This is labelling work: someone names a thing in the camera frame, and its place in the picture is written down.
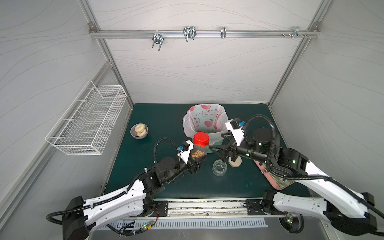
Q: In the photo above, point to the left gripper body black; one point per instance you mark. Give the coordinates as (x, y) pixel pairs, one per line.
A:
(192, 163)

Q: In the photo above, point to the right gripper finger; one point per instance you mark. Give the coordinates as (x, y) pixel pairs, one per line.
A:
(223, 152)
(228, 136)

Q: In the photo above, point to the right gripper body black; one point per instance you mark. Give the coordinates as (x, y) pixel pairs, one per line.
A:
(231, 151)

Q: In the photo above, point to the beige lid glass peanut jar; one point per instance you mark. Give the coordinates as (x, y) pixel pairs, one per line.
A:
(219, 168)

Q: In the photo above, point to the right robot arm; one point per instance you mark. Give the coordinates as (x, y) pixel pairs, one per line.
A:
(256, 139)

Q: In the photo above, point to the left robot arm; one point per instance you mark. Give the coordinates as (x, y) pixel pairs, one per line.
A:
(81, 217)

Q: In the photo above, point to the pink tray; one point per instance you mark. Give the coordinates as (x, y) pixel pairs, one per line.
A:
(270, 177)

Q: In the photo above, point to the green checkered cloth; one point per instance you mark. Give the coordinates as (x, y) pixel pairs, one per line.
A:
(283, 183)

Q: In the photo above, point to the grey bowl with buns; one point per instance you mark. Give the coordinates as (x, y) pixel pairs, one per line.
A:
(139, 131)

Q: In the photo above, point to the white vent strip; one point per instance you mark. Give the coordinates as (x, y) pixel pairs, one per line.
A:
(194, 223)

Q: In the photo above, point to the metal hook clamp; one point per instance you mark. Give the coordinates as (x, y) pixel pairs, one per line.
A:
(189, 33)

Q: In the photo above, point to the metal u-bolt clamp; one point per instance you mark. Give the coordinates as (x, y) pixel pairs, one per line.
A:
(158, 39)

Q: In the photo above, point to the aluminium crossbar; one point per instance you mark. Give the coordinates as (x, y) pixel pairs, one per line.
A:
(201, 34)

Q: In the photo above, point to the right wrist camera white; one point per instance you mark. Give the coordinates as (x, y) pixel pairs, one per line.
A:
(235, 126)

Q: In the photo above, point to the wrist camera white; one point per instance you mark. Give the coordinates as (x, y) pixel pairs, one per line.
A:
(235, 126)
(184, 151)

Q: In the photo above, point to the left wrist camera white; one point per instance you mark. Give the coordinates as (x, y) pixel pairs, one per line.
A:
(184, 151)

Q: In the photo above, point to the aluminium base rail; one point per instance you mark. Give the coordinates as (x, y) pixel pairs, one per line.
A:
(214, 208)

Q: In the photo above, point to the small metal ring clamp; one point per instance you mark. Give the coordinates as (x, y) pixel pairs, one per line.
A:
(223, 32)

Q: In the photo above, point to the white wire basket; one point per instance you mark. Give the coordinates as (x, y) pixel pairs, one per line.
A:
(85, 127)

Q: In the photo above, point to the metal bracket clamp right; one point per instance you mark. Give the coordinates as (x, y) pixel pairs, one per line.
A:
(296, 33)

